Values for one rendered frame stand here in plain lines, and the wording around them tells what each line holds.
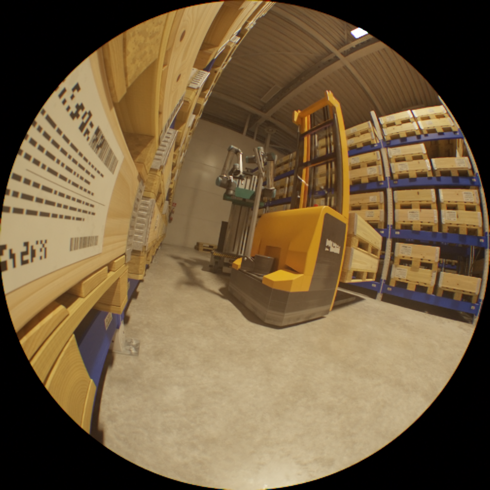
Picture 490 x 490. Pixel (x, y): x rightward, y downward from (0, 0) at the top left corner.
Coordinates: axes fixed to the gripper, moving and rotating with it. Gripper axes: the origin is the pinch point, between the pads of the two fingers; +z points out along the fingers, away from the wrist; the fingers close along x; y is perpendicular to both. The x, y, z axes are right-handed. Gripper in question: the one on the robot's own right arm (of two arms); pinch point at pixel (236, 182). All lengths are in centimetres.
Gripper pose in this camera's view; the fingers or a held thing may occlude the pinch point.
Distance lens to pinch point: 208.2
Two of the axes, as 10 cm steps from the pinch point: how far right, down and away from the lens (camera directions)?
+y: -3.1, 3.5, 8.8
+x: -9.5, -0.6, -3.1
